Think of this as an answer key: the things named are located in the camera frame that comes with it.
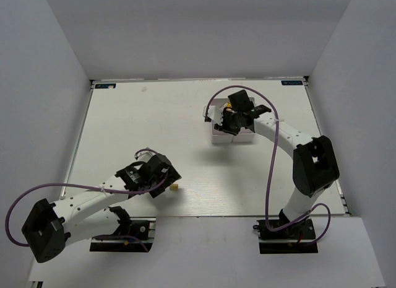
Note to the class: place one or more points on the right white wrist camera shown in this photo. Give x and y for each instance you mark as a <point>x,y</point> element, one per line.
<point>213,114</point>

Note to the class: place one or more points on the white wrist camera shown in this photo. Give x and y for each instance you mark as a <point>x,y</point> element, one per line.
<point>213,114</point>
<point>144,154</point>

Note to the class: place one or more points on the left blue table label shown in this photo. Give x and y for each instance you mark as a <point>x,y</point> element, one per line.
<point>105,86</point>

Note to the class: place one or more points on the blue table label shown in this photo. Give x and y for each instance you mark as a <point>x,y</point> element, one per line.
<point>291,82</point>
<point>105,86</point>

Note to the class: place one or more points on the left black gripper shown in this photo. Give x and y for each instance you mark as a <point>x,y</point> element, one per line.
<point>169,176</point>

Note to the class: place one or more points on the left white divided container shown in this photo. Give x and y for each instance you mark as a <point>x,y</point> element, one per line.
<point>219,137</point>

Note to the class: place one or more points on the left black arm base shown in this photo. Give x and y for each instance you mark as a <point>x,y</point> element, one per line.
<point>135,237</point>

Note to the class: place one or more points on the right blue table label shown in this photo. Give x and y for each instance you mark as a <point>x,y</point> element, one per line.
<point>291,82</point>

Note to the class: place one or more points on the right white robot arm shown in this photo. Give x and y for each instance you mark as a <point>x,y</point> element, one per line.
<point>314,167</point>

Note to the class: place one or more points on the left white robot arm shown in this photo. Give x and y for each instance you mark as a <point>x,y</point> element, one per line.
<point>96,212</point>

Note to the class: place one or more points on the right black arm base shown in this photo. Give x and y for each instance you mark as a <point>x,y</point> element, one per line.
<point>296,239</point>

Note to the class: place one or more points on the right white divided container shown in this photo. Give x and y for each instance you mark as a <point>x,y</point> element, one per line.
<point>245,136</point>

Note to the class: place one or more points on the white divided container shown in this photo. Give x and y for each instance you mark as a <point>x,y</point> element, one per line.
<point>245,136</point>
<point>219,137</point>

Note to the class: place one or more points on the yellow capped white marker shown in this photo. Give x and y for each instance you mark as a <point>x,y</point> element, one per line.
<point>228,107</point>

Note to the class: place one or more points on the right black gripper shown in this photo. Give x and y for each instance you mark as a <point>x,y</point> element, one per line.
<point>226,128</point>

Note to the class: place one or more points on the tan eraser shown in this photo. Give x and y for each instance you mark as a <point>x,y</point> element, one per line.
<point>174,187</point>

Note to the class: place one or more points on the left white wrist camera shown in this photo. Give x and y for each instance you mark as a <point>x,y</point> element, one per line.
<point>144,154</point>

